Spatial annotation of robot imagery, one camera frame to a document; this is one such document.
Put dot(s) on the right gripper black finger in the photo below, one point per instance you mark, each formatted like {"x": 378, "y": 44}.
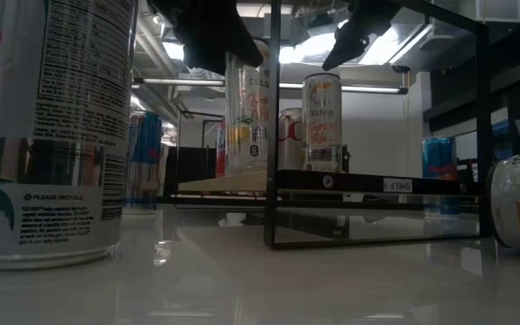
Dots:
{"x": 346, "y": 47}

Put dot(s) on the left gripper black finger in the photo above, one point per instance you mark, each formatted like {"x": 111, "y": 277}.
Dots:
{"x": 215, "y": 56}

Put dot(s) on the silver Celsius can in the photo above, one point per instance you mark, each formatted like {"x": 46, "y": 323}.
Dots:
{"x": 52, "y": 135}
{"x": 517, "y": 203}
{"x": 246, "y": 126}
{"x": 322, "y": 126}

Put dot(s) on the red Fanta can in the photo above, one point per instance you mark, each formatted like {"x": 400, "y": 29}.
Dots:
{"x": 220, "y": 149}

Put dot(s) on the silver Diet Coke can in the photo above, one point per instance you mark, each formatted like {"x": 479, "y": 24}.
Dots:
{"x": 290, "y": 140}

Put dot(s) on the ceiling light panel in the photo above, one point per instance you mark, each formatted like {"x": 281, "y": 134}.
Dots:
{"x": 305, "y": 52}
{"x": 404, "y": 45}
{"x": 174, "y": 51}

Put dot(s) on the long linear ceiling light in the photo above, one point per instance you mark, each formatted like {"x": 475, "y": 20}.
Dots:
{"x": 183, "y": 81}

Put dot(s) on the black ceiling fixture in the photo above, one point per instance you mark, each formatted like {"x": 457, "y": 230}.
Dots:
{"x": 400, "y": 68}

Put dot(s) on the black partition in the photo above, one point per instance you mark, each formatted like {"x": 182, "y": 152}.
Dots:
{"x": 192, "y": 171}

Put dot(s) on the blue silver Red Bull can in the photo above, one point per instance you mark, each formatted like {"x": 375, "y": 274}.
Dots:
{"x": 147, "y": 153}

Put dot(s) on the light blue Red Bull can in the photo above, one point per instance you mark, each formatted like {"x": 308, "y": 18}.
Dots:
{"x": 439, "y": 158}

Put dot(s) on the wooden shelf black metal frame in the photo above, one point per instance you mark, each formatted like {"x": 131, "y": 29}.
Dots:
{"x": 355, "y": 182}

